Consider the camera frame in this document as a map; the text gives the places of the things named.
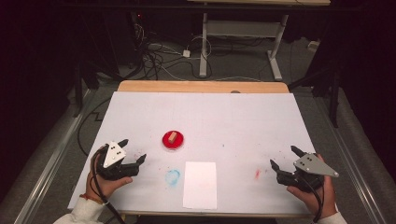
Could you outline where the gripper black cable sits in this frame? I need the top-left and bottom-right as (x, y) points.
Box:
(297, 175), (325, 224)
(91, 146), (127, 224)

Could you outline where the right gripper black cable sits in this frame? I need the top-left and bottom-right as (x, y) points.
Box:
(297, 175), (325, 224)

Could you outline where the wooden table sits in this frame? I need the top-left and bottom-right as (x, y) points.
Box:
(117, 79), (290, 94)

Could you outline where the round red ink pad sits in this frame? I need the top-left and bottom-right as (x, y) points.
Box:
(162, 130), (185, 150)

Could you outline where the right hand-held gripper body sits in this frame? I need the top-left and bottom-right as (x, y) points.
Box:
(276, 152), (340, 192)

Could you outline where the white paper sheet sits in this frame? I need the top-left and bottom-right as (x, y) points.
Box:
(182, 161), (219, 211)

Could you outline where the person's right hand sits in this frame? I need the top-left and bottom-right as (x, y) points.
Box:
(286, 175), (338, 220)

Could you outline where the white metal desk frame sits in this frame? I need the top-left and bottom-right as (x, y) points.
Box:
(186, 0), (332, 82)

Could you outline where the tangle of floor cables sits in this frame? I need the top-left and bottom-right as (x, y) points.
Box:
(132, 22), (216, 81)

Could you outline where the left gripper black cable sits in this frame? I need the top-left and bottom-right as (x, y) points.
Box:
(91, 146), (127, 224)

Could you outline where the orange bracelet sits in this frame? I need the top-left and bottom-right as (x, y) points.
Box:
(78, 192), (110, 206)

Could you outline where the person's left hand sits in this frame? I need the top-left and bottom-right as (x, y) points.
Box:
(85, 152), (134, 201)

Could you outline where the aluminium floor rail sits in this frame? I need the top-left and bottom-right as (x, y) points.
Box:
(312, 94), (389, 224)
(12, 89), (95, 224)

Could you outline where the black floor cable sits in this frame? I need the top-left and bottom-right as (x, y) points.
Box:
(77, 96), (112, 157)

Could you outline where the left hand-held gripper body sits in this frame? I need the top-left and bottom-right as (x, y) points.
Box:
(95, 141), (140, 182)

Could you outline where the black metal stand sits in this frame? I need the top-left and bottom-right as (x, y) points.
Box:
(288, 66), (342, 129)
(72, 59), (101, 119)

